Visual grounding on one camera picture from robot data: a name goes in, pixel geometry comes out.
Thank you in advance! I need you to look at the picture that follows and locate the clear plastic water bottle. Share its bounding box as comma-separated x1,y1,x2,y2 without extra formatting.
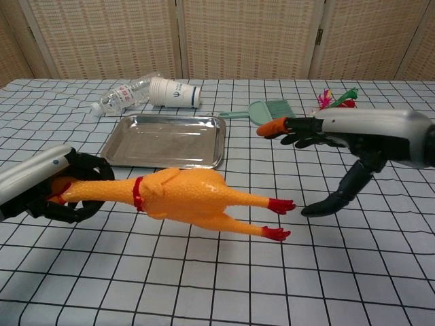
90,71,162,117

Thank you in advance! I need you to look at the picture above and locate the colourful feather shuttlecock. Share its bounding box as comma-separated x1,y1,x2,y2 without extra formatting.
312,87,360,111

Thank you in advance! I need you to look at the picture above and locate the orange rubber chicken toy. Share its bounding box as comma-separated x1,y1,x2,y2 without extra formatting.
49,168,296,242

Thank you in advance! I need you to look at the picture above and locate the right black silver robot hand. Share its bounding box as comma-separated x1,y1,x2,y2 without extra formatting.
263,108,432,218

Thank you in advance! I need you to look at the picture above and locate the white black-grid tablecloth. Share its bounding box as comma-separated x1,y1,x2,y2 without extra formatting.
0,78,435,326

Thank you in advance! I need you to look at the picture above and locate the rectangular stainless steel tray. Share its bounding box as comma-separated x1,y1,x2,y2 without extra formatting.
100,113,227,170

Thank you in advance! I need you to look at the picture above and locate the green mini dustpan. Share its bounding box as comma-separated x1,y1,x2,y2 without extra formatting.
217,101,273,124

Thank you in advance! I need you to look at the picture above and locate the orange rubber finger sleeve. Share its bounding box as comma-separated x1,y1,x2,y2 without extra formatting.
257,116,289,138

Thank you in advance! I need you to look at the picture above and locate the woven folding screen panel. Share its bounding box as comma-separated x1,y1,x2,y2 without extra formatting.
309,0,429,81
396,0,435,82
176,0,324,81
18,0,184,81
0,0,37,90

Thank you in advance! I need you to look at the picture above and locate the green mini brush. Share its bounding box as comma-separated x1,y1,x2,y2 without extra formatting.
264,98,296,119

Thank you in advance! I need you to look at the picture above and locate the stack of white paper cups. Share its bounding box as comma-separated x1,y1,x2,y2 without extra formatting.
148,76,202,109

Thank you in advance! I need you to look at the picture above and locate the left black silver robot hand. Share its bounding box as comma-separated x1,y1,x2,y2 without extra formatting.
0,144,116,225

